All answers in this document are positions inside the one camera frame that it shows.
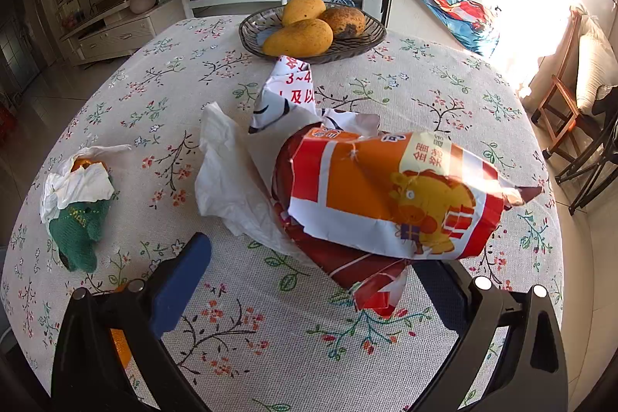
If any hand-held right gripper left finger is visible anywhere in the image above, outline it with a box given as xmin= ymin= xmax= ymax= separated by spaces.
xmin=51 ymin=232 xmax=213 ymax=412

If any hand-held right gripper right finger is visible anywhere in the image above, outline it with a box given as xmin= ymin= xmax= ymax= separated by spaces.
xmin=414 ymin=260 xmax=568 ymax=412

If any large white tissue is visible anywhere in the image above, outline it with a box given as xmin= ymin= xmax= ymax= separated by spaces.
xmin=194 ymin=102 xmax=319 ymax=268

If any green knit plush toy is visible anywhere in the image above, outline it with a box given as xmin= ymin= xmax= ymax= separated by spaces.
xmin=48 ymin=197 xmax=115 ymax=273

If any orange and red paper flyer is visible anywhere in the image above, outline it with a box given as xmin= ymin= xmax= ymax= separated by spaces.
xmin=248 ymin=55 xmax=544 ymax=320

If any small white tissue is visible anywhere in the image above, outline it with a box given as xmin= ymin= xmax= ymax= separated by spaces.
xmin=40 ymin=146 xmax=132 ymax=222

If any black folding chair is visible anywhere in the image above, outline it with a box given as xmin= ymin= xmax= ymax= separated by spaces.
xmin=555 ymin=103 xmax=618 ymax=215

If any wooden chair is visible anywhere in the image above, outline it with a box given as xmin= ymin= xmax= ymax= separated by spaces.
xmin=531 ymin=9 xmax=587 ymax=159

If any floral tablecloth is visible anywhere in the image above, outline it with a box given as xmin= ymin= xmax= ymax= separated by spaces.
xmin=0 ymin=14 xmax=565 ymax=412

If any red plastic stool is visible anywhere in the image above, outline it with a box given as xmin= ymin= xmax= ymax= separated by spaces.
xmin=0 ymin=103 xmax=17 ymax=133

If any dark glass fruit plate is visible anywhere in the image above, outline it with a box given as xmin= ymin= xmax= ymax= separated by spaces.
xmin=239 ymin=5 xmax=388 ymax=64

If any black jacket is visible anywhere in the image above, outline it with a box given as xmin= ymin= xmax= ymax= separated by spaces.
xmin=594 ymin=86 xmax=618 ymax=118

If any white television cabinet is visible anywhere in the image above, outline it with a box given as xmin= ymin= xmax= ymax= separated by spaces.
xmin=59 ymin=0 xmax=187 ymax=65

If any yellow mango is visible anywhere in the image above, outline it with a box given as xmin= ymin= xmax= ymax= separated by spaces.
xmin=262 ymin=19 xmax=334 ymax=57
xmin=281 ymin=0 xmax=326 ymax=27

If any white cushion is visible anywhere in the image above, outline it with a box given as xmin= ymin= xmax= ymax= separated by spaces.
xmin=576 ymin=19 xmax=618 ymax=114

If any spotted brown mango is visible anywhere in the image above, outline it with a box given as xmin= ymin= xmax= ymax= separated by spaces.
xmin=319 ymin=7 xmax=366 ymax=39

